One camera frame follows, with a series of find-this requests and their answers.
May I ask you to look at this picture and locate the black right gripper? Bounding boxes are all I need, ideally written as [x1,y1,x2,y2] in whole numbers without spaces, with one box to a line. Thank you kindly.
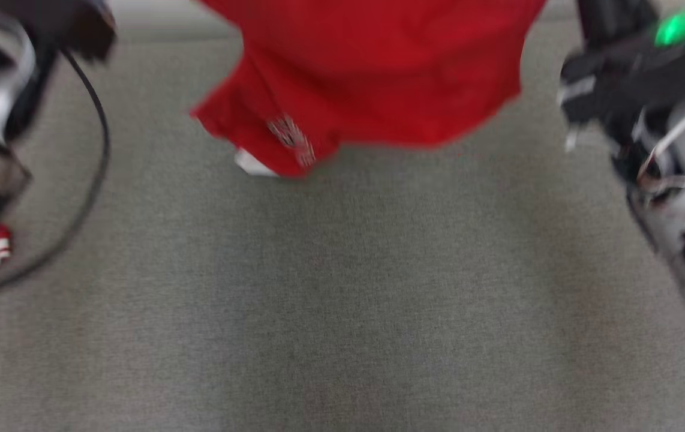
[576,0,685,49]

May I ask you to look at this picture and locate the red white striped shorts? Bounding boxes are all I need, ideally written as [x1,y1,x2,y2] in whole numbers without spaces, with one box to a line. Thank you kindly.
[190,0,550,179]

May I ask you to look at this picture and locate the grey fabric sofa seat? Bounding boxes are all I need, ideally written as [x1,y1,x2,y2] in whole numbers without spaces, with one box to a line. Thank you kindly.
[0,21,685,432]

